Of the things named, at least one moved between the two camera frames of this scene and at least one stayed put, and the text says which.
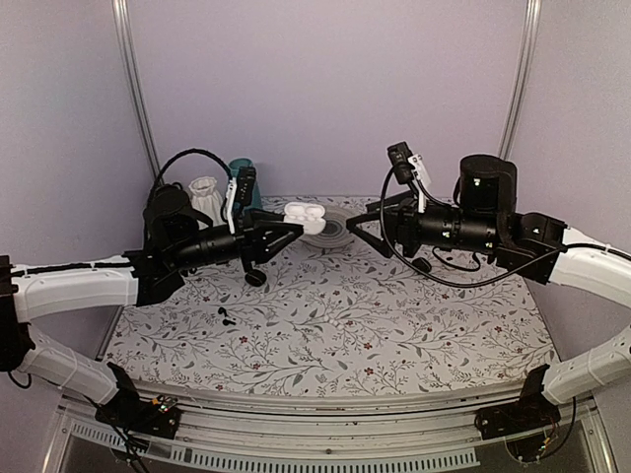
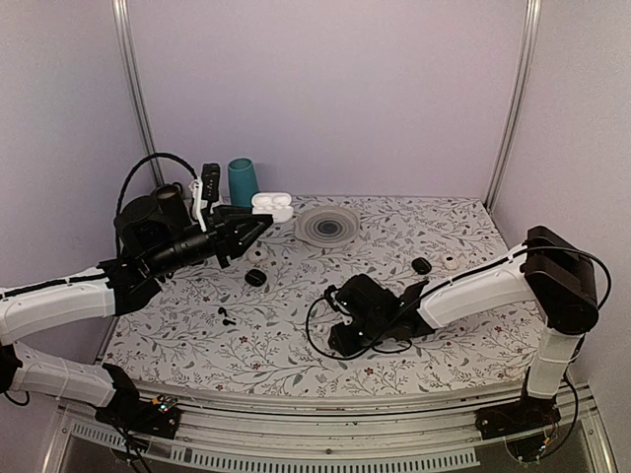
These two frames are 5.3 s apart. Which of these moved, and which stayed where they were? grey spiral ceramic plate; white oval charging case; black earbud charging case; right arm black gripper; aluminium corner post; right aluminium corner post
Moved: white oval charging case; right arm black gripper
Stayed: right aluminium corner post; aluminium corner post; grey spiral ceramic plate; black earbud charging case
